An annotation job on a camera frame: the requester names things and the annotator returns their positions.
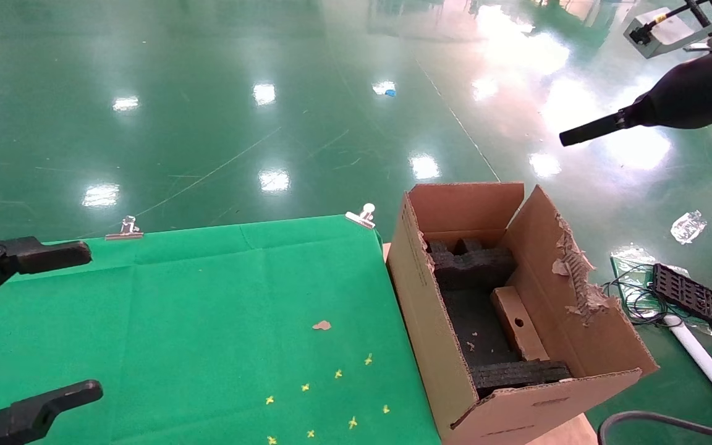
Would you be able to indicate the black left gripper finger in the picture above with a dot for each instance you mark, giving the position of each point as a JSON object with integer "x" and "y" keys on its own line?
{"x": 22, "y": 256}
{"x": 22, "y": 420}

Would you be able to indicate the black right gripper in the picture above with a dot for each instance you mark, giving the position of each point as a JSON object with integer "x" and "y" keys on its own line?
{"x": 690, "y": 96}

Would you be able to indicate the small taped cardboard box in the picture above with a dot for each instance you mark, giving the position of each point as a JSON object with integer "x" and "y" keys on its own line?
{"x": 526, "y": 343}

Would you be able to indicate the large open cardboard carton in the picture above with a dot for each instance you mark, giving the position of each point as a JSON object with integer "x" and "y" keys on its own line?
{"x": 591, "y": 346}

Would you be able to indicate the small cardboard scrap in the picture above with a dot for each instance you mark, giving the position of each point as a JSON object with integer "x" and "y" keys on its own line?
{"x": 321, "y": 325}

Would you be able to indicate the silver binder clip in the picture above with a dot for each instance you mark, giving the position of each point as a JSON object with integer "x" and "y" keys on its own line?
{"x": 127, "y": 230}
{"x": 361, "y": 217}

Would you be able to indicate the clear plastic bag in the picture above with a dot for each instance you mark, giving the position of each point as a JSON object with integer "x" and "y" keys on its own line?
{"x": 631, "y": 256}

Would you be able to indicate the crumpled clear plastic wrapper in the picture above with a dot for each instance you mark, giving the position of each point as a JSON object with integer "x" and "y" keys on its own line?
{"x": 688, "y": 226}

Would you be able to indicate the black foam block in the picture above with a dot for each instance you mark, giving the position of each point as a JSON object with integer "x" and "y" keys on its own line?
{"x": 517, "y": 374}
{"x": 473, "y": 269}

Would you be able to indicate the green table cloth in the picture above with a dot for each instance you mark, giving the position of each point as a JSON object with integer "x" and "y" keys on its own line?
{"x": 207, "y": 309}

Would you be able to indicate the black grid tray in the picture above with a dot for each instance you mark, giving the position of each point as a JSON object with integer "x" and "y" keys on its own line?
{"x": 695, "y": 298}

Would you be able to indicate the black foam base sheet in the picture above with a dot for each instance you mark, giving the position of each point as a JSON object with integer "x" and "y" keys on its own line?
{"x": 470, "y": 321}

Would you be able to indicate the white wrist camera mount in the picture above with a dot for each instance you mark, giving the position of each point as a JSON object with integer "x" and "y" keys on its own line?
{"x": 665, "y": 34}

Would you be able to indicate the white metal leg frame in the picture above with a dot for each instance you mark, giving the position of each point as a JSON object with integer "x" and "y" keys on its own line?
{"x": 702, "y": 355}

